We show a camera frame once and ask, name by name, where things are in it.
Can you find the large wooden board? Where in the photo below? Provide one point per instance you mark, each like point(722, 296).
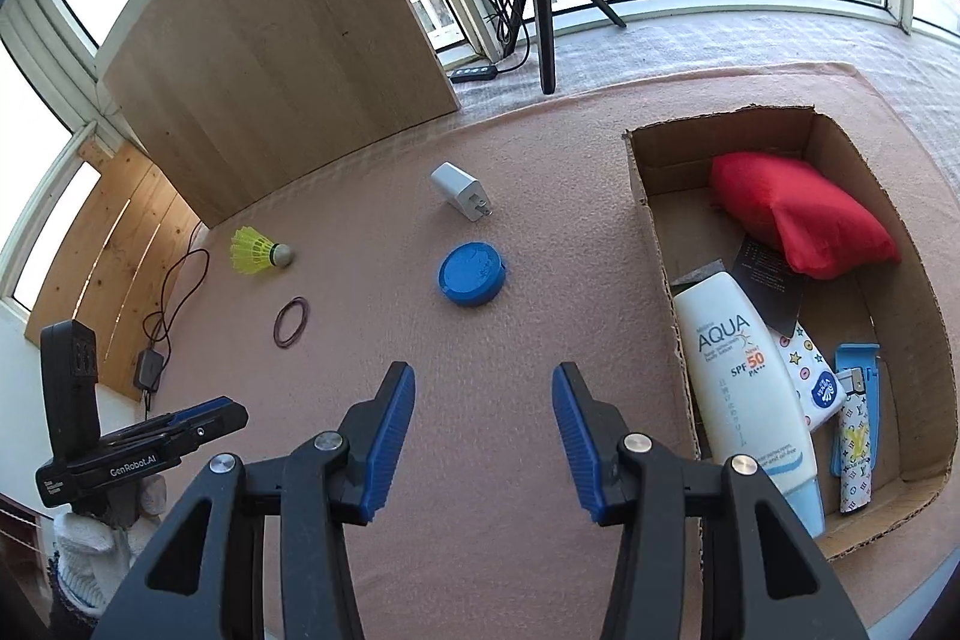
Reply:
point(234, 99)

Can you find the blue round lid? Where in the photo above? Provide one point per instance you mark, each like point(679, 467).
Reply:
point(473, 274)

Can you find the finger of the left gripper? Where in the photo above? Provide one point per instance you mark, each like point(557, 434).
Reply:
point(194, 415)
point(233, 419)

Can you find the pine plank headboard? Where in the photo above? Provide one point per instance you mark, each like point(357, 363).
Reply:
point(114, 266)

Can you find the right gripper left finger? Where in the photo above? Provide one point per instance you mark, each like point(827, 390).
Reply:
point(201, 575)

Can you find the yellow plastic shuttlecock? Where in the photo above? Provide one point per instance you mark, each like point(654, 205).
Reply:
point(251, 252)

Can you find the white USB wall charger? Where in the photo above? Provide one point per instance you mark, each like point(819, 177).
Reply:
point(462, 191)

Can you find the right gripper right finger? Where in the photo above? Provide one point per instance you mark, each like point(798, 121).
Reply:
point(763, 574)

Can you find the black power adapter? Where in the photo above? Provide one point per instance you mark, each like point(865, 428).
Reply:
point(148, 370)

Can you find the patterned tissue pack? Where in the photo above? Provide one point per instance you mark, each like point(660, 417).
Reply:
point(817, 387)

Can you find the red fabric pouch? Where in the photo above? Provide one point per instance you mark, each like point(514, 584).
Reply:
point(820, 229)

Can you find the white gloved left hand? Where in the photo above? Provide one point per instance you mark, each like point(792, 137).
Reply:
point(91, 558)

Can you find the white Aqua sunscreen tube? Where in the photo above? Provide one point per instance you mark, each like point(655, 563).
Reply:
point(747, 402)

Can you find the patterned lighter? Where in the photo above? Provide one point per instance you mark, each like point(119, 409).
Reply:
point(854, 443)

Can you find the black camera box left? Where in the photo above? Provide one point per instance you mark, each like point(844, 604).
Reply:
point(69, 366)

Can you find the dark grey card tag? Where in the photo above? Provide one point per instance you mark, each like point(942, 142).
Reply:
point(775, 289)

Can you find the black inline cable switch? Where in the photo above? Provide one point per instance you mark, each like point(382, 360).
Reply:
point(473, 74)

